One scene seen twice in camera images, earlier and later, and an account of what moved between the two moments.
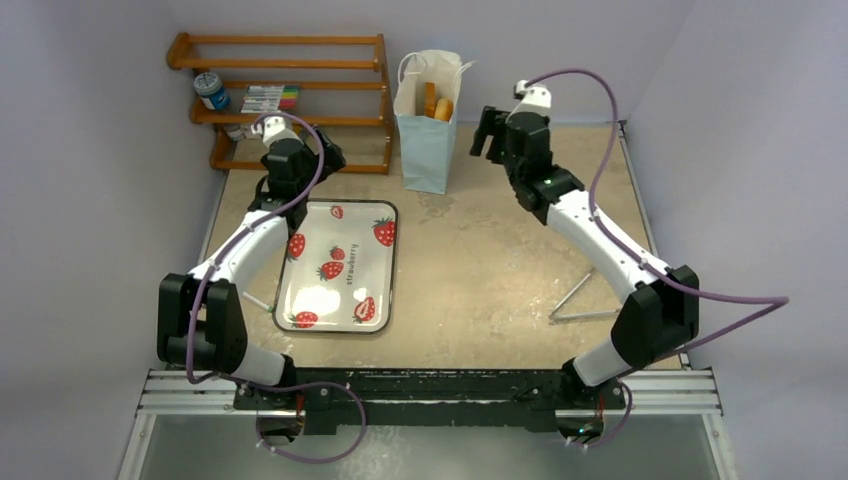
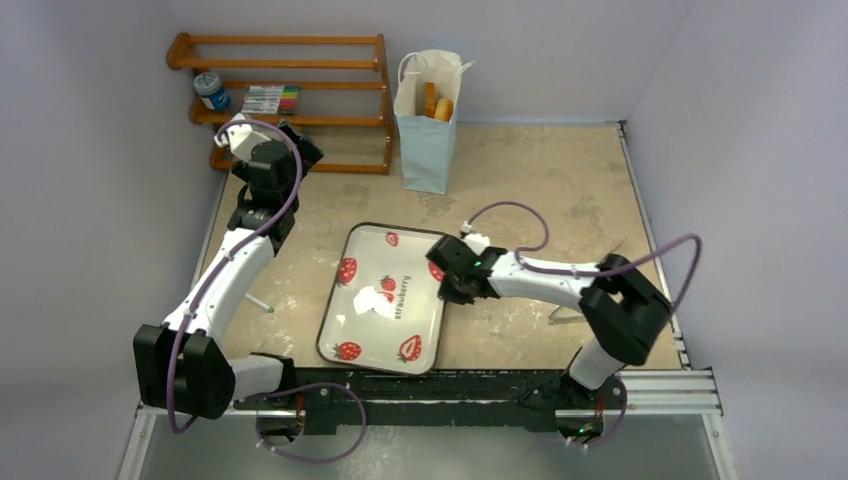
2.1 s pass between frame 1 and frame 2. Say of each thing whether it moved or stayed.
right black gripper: moved
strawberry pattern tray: moved
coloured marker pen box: stayed
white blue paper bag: stayed
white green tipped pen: stayed
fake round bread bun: stayed
